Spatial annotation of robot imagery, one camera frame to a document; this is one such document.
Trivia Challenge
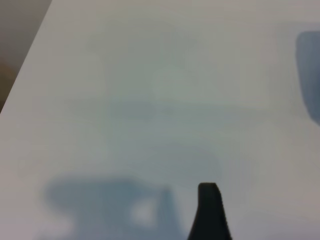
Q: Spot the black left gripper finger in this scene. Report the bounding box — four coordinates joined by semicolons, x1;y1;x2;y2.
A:
187;182;233;240

